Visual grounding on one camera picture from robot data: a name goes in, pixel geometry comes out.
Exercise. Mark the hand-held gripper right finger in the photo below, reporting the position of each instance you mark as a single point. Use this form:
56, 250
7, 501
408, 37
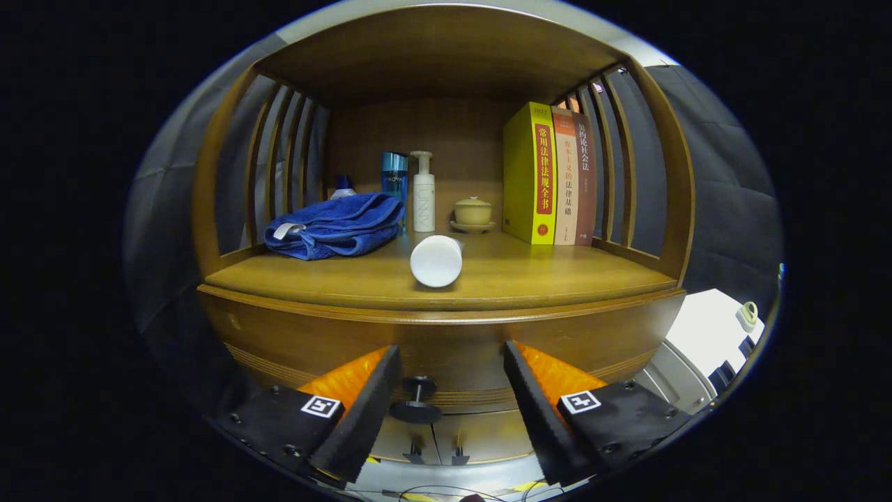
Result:
540, 422

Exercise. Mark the wooden drawer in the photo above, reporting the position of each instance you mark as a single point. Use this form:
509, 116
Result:
453, 341

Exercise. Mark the wooden cabinet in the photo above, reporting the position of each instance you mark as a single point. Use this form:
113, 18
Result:
446, 49

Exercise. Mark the beige lidded tea cup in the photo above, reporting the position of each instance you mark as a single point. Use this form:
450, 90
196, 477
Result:
473, 211

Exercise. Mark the white and green tube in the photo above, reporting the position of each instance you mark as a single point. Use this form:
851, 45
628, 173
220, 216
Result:
435, 261

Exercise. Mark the thick yellow book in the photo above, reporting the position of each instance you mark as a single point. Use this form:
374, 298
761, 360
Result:
519, 174

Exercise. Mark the wooden cabinet door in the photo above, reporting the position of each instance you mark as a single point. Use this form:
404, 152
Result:
394, 446
488, 436

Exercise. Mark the orange and white book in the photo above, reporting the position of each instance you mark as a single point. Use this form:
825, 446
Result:
568, 181

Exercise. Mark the brown book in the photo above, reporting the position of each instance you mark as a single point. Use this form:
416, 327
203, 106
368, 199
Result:
587, 181

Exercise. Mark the tall blue bottle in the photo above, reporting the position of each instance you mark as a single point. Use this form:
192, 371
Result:
394, 178

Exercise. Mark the white pump bottle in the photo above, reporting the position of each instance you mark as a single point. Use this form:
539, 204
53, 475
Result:
423, 202

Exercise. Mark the small white blue-capped bottle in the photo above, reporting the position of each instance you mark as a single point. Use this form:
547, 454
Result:
343, 189

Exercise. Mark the black drawer knob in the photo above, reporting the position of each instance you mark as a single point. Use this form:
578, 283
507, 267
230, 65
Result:
416, 413

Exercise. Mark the beige saucer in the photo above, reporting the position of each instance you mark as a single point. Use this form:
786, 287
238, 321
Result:
473, 228

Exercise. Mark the blue folded towel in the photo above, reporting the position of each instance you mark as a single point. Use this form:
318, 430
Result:
334, 226

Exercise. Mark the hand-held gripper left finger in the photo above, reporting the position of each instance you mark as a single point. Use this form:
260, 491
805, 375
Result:
362, 425

